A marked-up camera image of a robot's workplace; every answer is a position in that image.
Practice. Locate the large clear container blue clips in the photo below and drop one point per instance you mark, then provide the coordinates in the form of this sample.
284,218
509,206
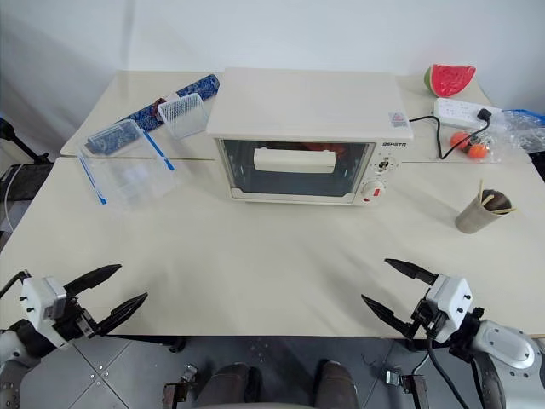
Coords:
127,174

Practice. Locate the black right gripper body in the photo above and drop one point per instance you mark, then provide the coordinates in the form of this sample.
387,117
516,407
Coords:
428,321

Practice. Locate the watermelon slice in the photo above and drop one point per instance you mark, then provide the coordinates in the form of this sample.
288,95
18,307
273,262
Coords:
450,80

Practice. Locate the white power strip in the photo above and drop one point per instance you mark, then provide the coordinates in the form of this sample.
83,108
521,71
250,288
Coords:
457,111

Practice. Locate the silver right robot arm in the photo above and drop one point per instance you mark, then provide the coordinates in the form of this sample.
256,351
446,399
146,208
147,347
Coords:
508,347

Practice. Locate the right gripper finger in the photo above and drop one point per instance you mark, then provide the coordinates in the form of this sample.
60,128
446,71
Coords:
413,272
389,316

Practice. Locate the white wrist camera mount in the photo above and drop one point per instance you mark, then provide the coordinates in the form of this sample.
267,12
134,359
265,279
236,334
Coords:
40,300
451,302

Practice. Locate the dark rounded shape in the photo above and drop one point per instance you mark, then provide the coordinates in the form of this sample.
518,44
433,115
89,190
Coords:
336,381

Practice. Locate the small orange fruit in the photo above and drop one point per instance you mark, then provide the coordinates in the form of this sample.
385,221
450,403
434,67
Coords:
478,151
460,139

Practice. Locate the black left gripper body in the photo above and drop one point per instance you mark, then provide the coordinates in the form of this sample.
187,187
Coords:
76,324

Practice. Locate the blue patterned cloth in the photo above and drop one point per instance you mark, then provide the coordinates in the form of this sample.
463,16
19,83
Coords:
196,87

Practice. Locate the black stand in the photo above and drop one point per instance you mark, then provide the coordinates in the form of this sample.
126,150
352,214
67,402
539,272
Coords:
23,170

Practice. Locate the metal cup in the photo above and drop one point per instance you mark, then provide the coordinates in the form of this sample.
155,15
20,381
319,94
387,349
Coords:
474,215

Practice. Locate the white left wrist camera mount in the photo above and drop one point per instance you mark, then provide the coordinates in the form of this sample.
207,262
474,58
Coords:
40,300

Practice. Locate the clear plastic bag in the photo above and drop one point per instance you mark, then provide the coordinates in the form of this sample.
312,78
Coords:
508,140

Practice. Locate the black power plug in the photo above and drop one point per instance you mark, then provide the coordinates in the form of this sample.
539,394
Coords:
484,116

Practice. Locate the cream toaster oven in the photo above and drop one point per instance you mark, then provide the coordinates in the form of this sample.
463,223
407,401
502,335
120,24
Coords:
306,98

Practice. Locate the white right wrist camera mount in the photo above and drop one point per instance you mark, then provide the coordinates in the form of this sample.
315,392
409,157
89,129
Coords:
451,302

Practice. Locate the yellow thin stick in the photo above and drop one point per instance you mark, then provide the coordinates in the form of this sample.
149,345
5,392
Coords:
480,189
506,210

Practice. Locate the table caster wheel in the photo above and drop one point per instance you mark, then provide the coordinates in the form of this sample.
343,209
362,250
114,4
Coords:
188,372
391,377

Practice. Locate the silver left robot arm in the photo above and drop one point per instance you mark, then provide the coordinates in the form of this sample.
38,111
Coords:
13,353

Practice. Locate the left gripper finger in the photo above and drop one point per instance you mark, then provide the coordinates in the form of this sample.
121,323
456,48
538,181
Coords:
121,314
93,279

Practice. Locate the blue plastic bag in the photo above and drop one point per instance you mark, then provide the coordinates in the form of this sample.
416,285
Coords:
530,128

